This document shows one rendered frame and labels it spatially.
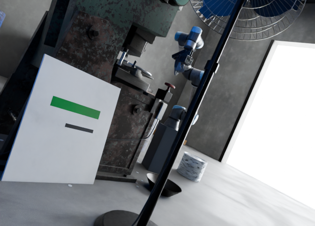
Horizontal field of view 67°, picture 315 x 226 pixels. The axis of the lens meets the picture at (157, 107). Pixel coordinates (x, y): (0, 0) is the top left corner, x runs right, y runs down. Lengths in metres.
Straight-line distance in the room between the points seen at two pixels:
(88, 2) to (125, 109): 0.68
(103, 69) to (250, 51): 5.73
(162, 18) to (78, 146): 1.02
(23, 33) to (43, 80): 3.69
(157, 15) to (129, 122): 0.75
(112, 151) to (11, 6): 3.70
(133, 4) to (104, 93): 0.58
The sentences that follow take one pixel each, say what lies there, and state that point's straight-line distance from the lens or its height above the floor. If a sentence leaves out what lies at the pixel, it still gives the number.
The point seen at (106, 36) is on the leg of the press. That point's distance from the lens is 1.42.
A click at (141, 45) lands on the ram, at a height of 0.94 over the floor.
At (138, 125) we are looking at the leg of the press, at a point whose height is 0.40.
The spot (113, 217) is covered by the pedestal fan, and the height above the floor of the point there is 0.04.
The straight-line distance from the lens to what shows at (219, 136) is 6.36.
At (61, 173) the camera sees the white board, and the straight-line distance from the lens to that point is 1.39.
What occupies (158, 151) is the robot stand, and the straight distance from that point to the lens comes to 2.27.
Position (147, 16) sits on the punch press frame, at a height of 1.10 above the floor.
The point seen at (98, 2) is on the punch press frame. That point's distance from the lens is 1.48.
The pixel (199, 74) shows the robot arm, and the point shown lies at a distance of 2.08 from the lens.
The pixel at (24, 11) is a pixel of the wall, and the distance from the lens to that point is 4.94.
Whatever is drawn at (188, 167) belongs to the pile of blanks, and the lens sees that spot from 2.73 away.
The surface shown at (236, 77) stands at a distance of 6.68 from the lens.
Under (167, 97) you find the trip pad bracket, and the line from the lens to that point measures 1.67.
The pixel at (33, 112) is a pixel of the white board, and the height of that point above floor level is 0.32.
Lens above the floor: 0.56
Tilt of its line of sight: level
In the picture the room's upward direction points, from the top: 24 degrees clockwise
